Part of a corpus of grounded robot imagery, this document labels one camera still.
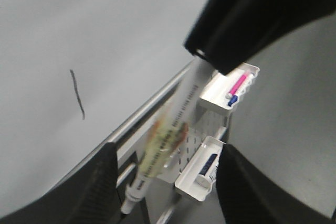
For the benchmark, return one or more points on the blue and white marker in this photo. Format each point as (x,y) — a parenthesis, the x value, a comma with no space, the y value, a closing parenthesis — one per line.
(207,175)

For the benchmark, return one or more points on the white plastic tray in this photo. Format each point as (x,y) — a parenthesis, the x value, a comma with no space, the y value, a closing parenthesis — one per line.
(186,185)
(213,95)

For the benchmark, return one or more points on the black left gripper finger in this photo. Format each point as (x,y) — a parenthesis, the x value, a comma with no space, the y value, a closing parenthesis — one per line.
(229,32)
(246,195)

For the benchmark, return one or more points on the white perforated pegboard panel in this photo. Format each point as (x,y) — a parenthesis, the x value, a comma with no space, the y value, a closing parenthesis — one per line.
(204,122)

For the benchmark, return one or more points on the pink marker blue cap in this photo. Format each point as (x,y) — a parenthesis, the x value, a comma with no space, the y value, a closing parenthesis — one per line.
(238,86)

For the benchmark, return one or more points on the white whiteboard marker black tip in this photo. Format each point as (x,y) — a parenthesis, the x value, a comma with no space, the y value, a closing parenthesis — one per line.
(168,131)

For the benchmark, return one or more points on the upper white plastic tray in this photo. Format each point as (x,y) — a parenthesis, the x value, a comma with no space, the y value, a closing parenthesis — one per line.
(213,95)

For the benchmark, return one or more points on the lower white plastic tray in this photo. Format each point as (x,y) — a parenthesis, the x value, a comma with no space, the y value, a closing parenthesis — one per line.
(186,185)

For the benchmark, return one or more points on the white metal whiteboard stand frame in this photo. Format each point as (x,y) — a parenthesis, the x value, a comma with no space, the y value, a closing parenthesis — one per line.
(159,202)

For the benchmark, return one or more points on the large white whiteboard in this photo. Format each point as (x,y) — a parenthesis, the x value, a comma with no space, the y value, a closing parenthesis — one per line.
(72,71)

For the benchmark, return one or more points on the white horizontal handle bar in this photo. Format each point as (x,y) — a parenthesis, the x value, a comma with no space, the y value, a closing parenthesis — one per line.
(128,170)

